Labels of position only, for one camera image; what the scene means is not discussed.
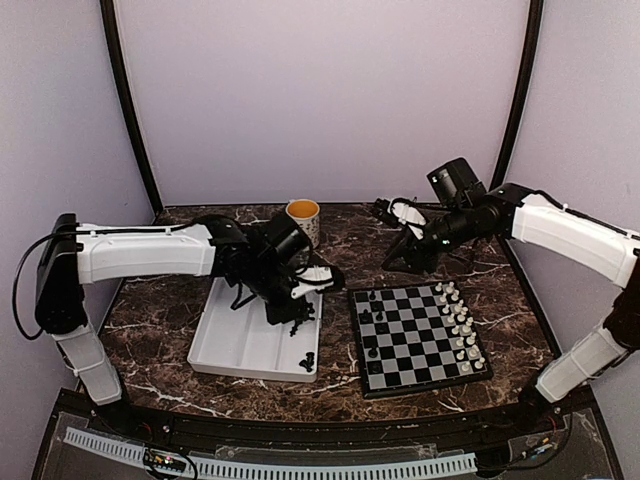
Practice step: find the yellow patterned mug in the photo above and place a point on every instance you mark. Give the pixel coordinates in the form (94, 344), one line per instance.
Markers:
(306, 213)

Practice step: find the left black frame post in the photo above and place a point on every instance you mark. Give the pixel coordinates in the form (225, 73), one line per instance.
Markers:
(126, 101)

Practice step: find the black chess pieces pile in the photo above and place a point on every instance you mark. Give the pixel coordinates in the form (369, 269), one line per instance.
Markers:
(306, 360)

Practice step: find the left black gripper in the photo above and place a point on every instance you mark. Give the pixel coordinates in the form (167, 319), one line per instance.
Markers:
(276, 314)

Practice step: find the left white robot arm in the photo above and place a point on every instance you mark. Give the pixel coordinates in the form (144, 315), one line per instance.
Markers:
(256, 257)

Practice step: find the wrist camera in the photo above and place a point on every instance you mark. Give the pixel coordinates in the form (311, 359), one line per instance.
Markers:
(400, 212)
(317, 278)

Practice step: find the black frame post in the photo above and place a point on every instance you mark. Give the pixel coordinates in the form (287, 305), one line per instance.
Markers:
(520, 94)
(126, 101)

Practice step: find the right black frame post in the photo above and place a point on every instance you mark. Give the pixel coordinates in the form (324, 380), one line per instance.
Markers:
(520, 94)

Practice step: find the white chess piece row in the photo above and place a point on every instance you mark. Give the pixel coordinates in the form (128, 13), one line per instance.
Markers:
(455, 334)

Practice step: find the black front rail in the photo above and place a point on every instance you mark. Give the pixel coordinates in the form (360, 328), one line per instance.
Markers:
(274, 415)

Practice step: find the black white chess board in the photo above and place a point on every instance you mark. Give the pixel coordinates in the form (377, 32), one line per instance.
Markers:
(397, 321)

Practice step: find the white plastic tray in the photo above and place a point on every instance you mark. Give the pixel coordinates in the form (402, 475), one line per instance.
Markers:
(242, 343)

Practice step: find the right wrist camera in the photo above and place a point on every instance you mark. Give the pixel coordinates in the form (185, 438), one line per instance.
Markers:
(400, 212)

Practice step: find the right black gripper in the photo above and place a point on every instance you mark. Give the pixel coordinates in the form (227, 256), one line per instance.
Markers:
(419, 259)

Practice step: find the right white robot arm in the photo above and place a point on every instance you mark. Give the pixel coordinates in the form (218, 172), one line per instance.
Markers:
(471, 212)

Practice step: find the white slotted cable duct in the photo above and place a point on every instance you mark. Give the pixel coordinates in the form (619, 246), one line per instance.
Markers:
(259, 463)

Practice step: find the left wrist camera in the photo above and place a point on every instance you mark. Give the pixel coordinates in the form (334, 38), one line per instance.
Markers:
(317, 278)

